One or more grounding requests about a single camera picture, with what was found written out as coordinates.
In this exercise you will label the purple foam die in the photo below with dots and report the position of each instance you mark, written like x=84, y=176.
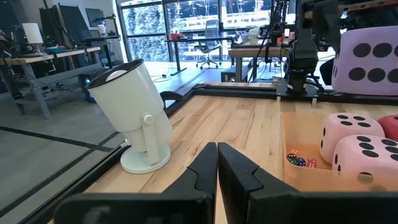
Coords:
x=367, y=62

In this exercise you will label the pink foam die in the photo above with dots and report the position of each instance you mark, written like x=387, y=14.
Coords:
x=351, y=158
x=342, y=137

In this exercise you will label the small red object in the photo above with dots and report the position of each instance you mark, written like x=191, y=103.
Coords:
x=175, y=35

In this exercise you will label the red foam die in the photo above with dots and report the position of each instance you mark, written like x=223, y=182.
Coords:
x=391, y=124

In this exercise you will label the white cylinder container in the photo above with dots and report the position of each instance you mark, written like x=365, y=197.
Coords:
x=130, y=105

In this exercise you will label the white table lamp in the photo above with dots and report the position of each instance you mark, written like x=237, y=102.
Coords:
x=32, y=34

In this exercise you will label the black table clamp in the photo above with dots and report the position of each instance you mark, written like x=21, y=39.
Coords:
x=171, y=95

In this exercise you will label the orange plastic tray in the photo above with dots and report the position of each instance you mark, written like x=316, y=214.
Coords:
x=298, y=130

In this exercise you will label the wooden workbench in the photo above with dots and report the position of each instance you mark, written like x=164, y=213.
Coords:
x=258, y=52

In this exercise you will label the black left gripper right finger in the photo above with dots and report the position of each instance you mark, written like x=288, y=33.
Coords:
x=280, y=208

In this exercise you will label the black desk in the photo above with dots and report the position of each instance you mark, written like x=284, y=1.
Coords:
x=199, y=39

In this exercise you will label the small red die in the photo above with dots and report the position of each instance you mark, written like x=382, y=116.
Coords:
x=311, y=163

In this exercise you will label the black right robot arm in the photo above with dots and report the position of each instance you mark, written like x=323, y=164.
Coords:
x=303, y=46

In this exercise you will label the small blue die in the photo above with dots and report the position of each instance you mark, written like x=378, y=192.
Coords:
x=300, y=162

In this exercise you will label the black monitor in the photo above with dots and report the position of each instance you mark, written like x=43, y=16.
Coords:
x=94, y=17
x=74, y=21

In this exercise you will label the grey office chair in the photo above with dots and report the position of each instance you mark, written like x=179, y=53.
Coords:
x=210, y=43

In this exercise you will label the wooden top desk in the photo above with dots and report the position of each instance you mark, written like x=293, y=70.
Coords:
x=37, y=57

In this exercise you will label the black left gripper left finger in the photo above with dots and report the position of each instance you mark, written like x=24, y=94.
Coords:
x=186, y=205

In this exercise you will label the black computer with blue lights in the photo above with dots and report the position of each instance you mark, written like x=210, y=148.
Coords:
x=88, y=88

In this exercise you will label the white ball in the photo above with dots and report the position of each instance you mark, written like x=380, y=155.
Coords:
x=115, y=75

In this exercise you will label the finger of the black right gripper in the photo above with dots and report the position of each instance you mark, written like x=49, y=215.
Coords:
x=326, y=25

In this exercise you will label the black computer tower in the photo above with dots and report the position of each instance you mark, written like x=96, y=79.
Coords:
x=228, y=74

